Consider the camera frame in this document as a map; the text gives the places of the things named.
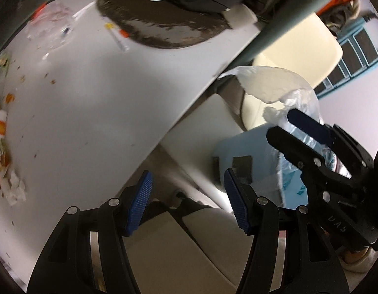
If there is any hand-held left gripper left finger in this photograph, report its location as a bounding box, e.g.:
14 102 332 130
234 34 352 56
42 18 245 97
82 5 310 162
26 171 153 294

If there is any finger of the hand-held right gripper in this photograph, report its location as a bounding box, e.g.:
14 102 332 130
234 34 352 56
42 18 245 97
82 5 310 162
266 127 327 173
286 109 375 176

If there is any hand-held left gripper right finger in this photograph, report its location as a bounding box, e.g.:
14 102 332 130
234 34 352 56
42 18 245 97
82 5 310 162
223 168 350 294

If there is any clear printed bin liner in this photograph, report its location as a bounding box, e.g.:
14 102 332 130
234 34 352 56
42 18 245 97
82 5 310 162
218 66 353 206

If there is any light blue trash bin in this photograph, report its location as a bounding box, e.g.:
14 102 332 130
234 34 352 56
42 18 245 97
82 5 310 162
212 127 315 213

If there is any blue ladder shelf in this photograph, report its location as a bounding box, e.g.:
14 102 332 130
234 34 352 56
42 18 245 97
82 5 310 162
315 15 378 98

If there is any cream chair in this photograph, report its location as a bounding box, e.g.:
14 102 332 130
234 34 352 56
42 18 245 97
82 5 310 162
241 12 343 129

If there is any crumpled white tissue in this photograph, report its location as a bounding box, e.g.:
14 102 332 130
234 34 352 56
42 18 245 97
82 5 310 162
0 170 27 206

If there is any orange clothing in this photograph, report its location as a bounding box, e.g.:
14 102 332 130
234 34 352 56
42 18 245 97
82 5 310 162
318 0 365 16

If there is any orange white carton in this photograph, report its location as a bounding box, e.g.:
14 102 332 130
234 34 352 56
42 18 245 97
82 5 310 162
0 138 12 190

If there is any white pen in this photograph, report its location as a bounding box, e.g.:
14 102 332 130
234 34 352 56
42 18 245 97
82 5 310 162
101 15 130 52

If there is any clear bag with red scrap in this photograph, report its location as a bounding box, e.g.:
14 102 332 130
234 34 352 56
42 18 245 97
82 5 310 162
25 1 77 49

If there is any small white stick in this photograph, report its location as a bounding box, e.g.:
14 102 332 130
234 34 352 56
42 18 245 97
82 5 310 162
71 1 96 19

